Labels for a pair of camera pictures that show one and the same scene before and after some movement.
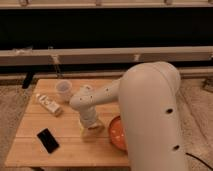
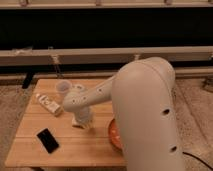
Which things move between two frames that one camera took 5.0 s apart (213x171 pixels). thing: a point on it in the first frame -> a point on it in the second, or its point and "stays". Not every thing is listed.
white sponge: [92, 132] -> [83, 124]
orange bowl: [117, 134] stays
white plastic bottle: [51, 105] stays
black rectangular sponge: [48, 140] stays
